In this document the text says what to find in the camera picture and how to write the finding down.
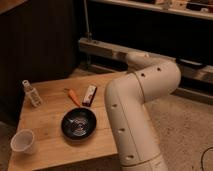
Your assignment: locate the black frying pan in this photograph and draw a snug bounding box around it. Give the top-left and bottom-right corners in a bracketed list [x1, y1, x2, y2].
[61, 108, 97, 141]

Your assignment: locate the orange carrot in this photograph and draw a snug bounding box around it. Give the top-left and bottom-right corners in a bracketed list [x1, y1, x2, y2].
[68, 89, 81, 107]

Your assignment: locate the wall shelf with items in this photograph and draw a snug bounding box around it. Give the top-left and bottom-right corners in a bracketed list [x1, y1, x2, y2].
[91, 0, 213, 21]

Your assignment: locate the wooden table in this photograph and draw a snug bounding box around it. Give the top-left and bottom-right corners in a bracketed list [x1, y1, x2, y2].
[8, 72, 122, 171]

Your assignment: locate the clear spray bottle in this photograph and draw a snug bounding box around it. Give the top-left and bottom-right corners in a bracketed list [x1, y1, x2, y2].
[22, 80, 42, 107]

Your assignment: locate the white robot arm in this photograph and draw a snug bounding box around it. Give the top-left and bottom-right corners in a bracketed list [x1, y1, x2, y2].
[104, 52, 181, 171]

